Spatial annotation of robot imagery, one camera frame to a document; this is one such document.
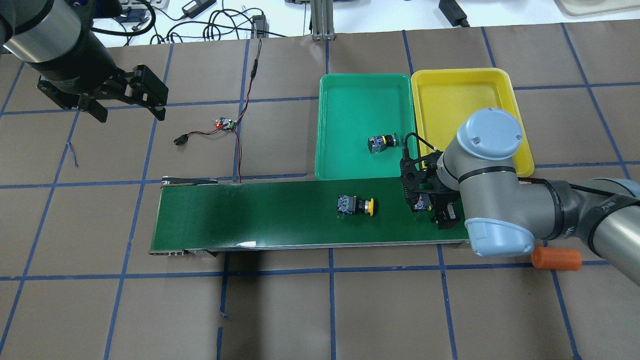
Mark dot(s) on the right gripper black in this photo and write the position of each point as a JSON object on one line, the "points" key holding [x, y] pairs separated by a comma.
{"points": [[442, 204]]}

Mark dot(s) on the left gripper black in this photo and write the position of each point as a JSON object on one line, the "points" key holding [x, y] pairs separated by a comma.
{"points": [[81, 70]]}

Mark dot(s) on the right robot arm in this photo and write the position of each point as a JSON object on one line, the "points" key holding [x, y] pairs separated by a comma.
{"points": [[504, 213]]}

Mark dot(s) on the yellow plastic tray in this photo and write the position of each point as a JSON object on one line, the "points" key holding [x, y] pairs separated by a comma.
{"points": [[445, 98]]}

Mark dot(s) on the motor controller board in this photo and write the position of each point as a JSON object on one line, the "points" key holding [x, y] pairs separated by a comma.
{"points": [[225, 124]]}

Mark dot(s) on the green plastic tray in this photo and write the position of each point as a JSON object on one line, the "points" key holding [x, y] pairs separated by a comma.
{"points": [[352, 108]]}

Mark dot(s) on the green conveyor belt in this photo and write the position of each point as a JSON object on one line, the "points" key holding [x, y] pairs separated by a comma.
{"points": [[289, 215]]}

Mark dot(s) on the black power adapter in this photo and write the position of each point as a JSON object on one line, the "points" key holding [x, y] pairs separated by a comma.
{"points": [[453, 13]]}

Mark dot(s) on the aluminium frame post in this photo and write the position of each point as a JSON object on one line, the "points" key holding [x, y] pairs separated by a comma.
{"points": [[322, 20]]}

